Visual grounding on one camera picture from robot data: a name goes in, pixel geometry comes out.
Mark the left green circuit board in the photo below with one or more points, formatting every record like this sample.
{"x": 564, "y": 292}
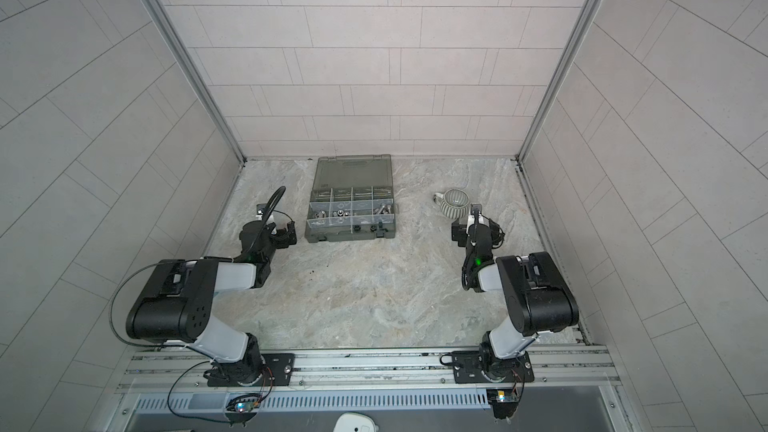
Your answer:
{"x": 241, "y": 409}

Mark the grey compartment organizer box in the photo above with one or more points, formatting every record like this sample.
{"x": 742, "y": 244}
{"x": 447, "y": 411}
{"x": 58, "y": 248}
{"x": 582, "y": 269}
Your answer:
{"x": 350, "y": 195}

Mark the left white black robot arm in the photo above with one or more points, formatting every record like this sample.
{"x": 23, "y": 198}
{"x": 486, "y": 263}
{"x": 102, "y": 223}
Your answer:
{"x": 175, "y": 307}

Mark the white round object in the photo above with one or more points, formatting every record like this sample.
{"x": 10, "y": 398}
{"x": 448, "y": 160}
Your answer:
{"x": 354, "y": 422}

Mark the aluminium mounting rail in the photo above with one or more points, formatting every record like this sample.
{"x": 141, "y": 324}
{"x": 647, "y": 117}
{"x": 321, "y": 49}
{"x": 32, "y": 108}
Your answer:
{"x": 356, "y": 380}

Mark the right circuit board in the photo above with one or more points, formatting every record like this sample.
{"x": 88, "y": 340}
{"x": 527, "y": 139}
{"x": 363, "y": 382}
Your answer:
{"x": 503, "y": 402}

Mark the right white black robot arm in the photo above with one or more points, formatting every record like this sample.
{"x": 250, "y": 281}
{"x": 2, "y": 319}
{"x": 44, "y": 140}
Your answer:
{"x": 538, "y": 299}

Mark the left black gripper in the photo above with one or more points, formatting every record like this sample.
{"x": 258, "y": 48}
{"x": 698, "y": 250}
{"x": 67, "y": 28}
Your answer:
{"x": 284, "y": 241}

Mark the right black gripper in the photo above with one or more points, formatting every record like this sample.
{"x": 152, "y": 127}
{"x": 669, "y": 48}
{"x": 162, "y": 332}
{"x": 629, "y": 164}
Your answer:
{"x": 463, "y": 231}

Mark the ribbed grey ceramic cup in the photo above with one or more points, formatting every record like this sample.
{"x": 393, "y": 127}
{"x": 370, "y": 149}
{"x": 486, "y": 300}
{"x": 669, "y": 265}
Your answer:
{"x": 453, "y": 203}

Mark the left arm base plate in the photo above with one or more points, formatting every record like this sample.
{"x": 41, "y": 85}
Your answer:
{"x": 271, "y": 369}

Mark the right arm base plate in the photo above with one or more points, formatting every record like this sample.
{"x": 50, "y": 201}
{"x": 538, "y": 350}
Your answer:
{"x": 476, "y": 367}

